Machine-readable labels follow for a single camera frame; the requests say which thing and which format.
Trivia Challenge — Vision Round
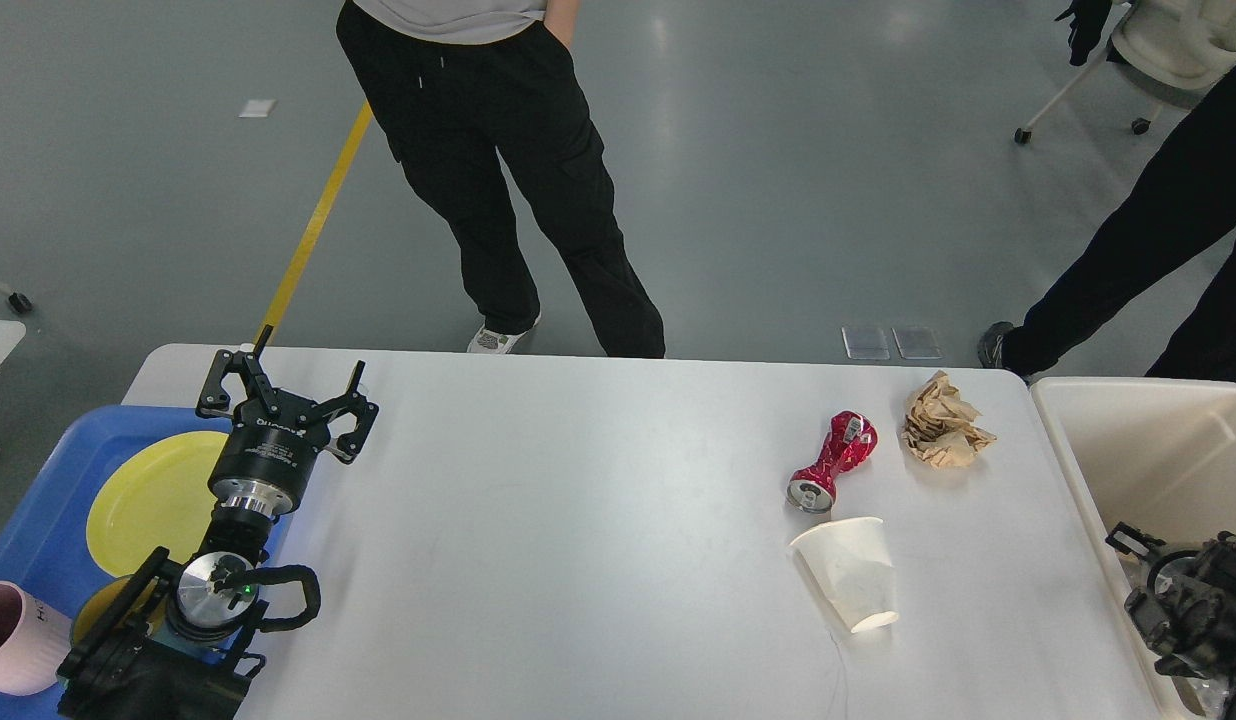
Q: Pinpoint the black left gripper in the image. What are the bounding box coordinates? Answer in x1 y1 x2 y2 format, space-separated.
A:
195 325 379 519

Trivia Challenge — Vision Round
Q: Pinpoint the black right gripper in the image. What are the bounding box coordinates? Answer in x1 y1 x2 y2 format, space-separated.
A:
1106 521 1201 601

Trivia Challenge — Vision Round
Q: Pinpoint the yellow plastic plate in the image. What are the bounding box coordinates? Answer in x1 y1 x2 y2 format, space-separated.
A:
87 430 227 577

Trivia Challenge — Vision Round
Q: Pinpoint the foil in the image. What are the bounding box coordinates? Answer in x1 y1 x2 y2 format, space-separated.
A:
1170 676 1229 719

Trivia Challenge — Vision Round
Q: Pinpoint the pink ribbed mug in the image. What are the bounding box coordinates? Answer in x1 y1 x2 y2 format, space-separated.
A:
0 580 70 697

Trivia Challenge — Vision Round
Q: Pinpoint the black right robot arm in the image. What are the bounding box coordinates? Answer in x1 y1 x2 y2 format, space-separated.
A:
1104 522 1236 719

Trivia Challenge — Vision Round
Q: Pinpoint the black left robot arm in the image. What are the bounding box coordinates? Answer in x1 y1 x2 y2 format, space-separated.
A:
57 325 379 719

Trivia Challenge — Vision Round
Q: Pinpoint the beige plastic bin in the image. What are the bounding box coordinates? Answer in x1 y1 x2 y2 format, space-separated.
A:
1031 377 1236 719

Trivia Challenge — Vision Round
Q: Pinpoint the crumpled brown paper ball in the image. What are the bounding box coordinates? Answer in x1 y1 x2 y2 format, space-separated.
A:
900 370 997 469

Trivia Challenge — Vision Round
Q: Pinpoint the white paper cup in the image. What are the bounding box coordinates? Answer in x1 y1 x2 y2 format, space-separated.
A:
789 516 900 634

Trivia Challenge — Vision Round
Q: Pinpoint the chair caster at left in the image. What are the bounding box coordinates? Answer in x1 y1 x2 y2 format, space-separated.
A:
0 279 35 316

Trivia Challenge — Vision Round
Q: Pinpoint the floor outlet cover right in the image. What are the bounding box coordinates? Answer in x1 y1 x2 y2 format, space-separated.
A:
891 325 944 361

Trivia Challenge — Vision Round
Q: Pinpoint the floor outlet cover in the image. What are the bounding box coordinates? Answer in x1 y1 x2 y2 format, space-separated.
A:
840 325 892 361
891 325 944 361

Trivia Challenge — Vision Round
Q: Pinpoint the crushed red soda can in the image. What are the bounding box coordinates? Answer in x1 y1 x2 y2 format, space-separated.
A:
786 410 878 514

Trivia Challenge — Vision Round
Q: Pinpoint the blue plastic tray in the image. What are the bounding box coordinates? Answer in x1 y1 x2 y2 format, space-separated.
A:
0 406 231 719

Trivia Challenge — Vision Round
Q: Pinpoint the floor outlet cover left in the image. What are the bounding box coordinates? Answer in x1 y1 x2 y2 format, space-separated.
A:
840 325 892 361

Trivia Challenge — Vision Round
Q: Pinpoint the person in grey shirt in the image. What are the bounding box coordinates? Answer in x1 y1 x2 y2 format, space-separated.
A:
336 1 667 359

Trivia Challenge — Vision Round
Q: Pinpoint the person in grey sneakers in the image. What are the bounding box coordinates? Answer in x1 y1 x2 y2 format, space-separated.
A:
976 65 1236 382

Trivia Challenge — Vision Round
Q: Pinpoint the white office chair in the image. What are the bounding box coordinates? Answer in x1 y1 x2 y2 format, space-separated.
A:
1014 1 1236 144

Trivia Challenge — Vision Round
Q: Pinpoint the seated person in black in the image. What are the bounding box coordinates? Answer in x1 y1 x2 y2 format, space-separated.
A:
1053 1 1122 67

